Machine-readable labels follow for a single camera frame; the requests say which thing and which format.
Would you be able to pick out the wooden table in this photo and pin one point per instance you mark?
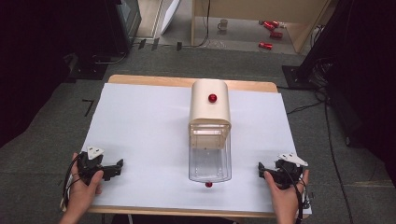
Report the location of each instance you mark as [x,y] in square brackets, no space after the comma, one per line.
[155,80]

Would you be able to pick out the person's left hand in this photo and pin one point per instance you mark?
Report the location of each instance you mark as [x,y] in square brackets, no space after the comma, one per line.
[81,193]

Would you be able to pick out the black flat stand base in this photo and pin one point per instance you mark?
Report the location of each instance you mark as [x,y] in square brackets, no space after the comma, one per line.
[87,70]

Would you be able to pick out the dark curtain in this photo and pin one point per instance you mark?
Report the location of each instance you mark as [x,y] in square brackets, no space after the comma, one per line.
[367,77]
[37,56]

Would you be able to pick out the grey mug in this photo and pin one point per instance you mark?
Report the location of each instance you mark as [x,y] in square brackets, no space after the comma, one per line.
[222,25]

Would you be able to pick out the person's dark lap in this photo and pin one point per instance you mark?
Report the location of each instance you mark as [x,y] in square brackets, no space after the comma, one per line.
[174,220]

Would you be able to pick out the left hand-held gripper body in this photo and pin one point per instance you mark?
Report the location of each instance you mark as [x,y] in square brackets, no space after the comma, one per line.
[90,165]

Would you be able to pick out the person's right hand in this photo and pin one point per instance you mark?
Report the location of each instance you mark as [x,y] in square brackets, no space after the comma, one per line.
[285,199]

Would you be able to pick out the red can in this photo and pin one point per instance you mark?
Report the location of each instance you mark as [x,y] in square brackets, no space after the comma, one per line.
[276,34]
[269,25]
[265,45]

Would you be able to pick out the white paper sheet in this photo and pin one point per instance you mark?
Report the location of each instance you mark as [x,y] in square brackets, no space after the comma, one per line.
[143,130]

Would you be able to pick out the black tape corner mark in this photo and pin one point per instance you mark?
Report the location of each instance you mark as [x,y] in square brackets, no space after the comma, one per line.
[90,105]

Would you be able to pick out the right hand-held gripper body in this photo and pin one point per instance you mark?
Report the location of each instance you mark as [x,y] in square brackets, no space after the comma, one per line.
[288,172]

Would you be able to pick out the white board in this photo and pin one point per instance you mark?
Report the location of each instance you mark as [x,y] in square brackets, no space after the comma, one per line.
[170,11]

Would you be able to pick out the clear drawer with red knob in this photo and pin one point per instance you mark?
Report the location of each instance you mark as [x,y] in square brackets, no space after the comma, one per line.
[210,165]

